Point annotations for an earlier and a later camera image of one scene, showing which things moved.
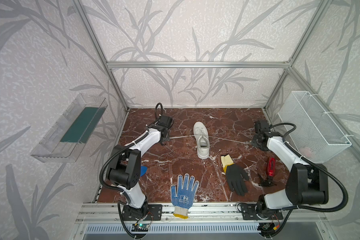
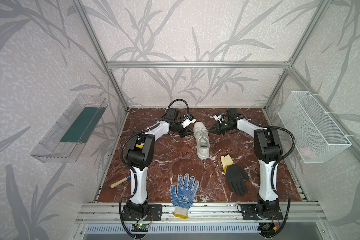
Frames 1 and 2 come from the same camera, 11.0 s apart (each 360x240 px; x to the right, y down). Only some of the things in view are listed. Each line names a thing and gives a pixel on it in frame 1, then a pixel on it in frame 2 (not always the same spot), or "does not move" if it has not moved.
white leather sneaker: x=202 y=136 does not move
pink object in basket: x=305 y=151 does not move
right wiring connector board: x=268 y=227 does not move
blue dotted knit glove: x=183 y=200 does not move
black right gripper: x=257 y=141 → x=220 y=127
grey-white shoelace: x=209 y=136 → x=195 y=137
